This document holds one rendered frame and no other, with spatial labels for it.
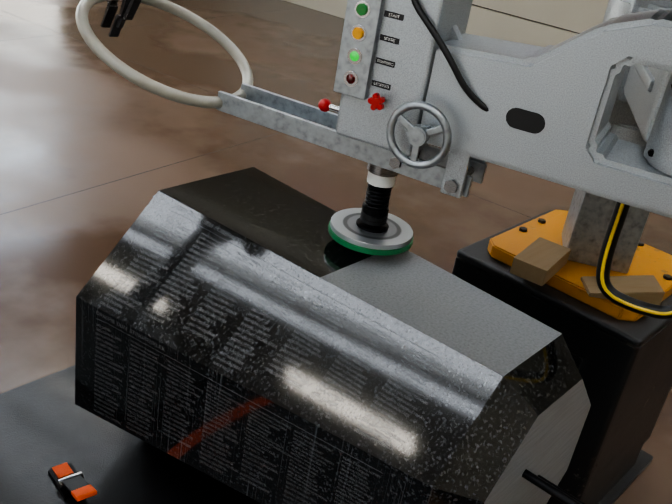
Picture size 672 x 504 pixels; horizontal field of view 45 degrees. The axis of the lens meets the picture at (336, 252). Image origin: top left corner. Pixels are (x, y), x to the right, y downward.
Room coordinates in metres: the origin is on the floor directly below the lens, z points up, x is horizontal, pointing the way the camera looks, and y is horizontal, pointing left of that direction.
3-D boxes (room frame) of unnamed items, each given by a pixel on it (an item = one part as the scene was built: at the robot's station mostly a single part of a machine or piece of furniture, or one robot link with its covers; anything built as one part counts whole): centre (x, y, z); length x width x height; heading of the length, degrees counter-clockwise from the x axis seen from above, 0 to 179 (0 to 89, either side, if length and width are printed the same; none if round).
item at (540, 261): (2.12, -0.58, 0.81); 0.20 x 0.10 x 0.05; 150
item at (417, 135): (1.74, -0.15, 1.25); 0.15 x 0.10 x 0.15; 68
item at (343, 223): (1.90, -0.08, 0.92); 0.21 x 0.21 x 0.01
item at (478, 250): (2.29, -0.78, 0.37); 0.66 x 0.66 x 0.74; 52
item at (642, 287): (2.06, -0.80, 0.80); 0.20 x 0.10 x 0.05; 92
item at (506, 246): (2.29, -0.78, 0.76); 0.49 x 0.49 x 0.05; 52
